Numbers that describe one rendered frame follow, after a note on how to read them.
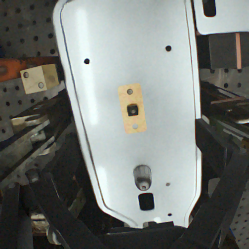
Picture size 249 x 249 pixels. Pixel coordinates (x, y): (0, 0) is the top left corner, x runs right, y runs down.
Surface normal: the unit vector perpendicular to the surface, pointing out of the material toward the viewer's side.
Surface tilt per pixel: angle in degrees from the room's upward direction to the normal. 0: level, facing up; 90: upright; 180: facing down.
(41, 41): 0
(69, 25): 0
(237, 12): 0
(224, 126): 78
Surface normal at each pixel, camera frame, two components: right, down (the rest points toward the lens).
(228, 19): -0.02, 0.34
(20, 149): 0.97, -0.09
